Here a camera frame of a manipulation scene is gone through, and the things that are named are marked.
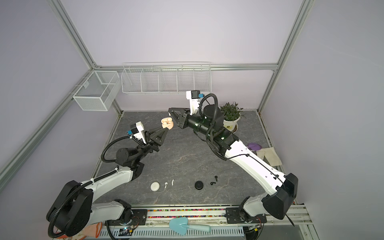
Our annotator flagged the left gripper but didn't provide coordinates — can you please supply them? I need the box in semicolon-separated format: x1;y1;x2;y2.
134;126;168;163

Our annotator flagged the pink earbud charging case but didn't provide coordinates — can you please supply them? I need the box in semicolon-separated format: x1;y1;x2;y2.
161;117;174;130

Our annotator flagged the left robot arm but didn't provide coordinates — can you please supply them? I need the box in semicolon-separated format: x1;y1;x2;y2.
46;127;169;239

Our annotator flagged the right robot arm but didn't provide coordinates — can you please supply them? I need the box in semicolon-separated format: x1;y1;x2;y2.
168;91;298;222

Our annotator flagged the black earbud charging case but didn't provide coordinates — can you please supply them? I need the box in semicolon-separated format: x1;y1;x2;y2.
195;181;204;190

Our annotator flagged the potted green plant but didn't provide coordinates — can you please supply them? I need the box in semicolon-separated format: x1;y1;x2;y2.
220;102;243;132

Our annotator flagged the small white mesh basket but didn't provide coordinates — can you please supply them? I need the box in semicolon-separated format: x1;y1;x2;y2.
73;71;122;112

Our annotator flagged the purple pink garden scoop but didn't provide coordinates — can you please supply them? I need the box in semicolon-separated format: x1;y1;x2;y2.
248;143;263;152

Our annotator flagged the teal garden trowel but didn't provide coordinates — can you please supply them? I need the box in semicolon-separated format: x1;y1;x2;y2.
169;217;211;236

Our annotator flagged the beige grey work glove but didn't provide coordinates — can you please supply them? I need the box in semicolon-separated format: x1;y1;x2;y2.
256;147;282;167

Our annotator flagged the red white garden glove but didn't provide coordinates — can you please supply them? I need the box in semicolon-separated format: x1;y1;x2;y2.
56;223;103;240

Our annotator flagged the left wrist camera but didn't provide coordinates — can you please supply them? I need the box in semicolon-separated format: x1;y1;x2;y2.
127;122;147;144

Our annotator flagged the long white wire basket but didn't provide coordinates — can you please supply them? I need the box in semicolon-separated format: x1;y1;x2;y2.
121;62;212;94

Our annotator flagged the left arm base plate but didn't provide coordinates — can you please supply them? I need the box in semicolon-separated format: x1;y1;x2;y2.
108;209;148;226

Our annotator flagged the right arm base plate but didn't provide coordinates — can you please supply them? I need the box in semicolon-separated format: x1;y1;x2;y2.
225;208;267;224

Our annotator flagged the white vented cable duct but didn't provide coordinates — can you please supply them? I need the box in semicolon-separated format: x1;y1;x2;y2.
98;226;246;239

